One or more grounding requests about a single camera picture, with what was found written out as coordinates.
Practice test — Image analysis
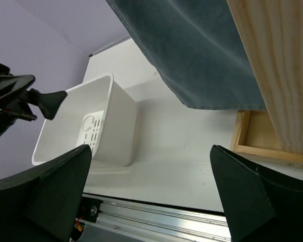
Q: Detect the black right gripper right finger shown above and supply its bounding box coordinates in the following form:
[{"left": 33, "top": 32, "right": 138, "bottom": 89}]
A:
[{"left": 210, "top": 145, "right": 303, "bottom": 241}]

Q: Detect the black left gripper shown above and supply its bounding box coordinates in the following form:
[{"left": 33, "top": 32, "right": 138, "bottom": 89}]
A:
[{"left": 0, "top": 63, "right": 67, "bottom": 121}]

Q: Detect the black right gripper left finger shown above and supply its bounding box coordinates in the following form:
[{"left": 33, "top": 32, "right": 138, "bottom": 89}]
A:
[{"left": 0, "top": 145, "right": 92, "bottom": 241}]

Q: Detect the light blue denim skirt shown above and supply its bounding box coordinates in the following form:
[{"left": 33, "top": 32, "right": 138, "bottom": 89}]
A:
[{"left": 108, "top": 1, "right": 266, "bottom": 110}]

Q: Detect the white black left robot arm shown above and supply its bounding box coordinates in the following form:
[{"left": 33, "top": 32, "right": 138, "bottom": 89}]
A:
[{"left": 0, "top": 63, "right": 67, "bottom": 137}]

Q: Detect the white plastic basket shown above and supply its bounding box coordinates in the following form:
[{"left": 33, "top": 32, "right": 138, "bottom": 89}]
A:
[{"left": 32, "top": 73, "right": 137, "bottom": 167}]

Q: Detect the wooden clothes rack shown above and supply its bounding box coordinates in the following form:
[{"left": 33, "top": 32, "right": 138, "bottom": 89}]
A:
[{"left": 228, "top": 1, "right": 303, "bottom": 154}]

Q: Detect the aluminium mounting rail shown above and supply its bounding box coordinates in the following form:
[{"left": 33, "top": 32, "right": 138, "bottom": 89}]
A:
[{"left": 72, "top": 194, "right": 232, "bottom": 241}]

